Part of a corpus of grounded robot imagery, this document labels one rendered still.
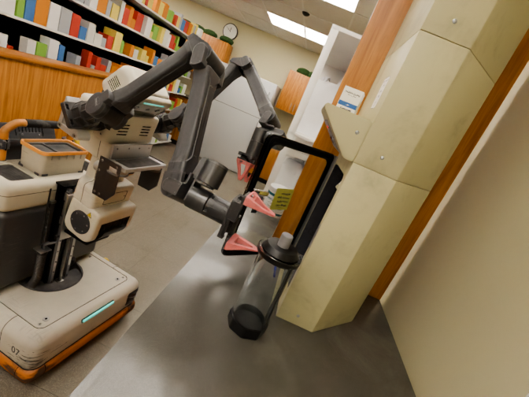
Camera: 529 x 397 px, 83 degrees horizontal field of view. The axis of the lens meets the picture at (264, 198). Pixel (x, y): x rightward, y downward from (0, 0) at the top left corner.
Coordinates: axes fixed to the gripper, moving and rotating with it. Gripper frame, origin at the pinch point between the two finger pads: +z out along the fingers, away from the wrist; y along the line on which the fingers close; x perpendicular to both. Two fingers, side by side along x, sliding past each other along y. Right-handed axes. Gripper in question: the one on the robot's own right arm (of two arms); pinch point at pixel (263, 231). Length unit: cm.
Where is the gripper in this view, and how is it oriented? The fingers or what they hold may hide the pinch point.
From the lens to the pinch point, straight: 70.4
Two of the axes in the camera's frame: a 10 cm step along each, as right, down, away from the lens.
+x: 2.0, -2.2, 9.5
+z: 8.9, 4.4, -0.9
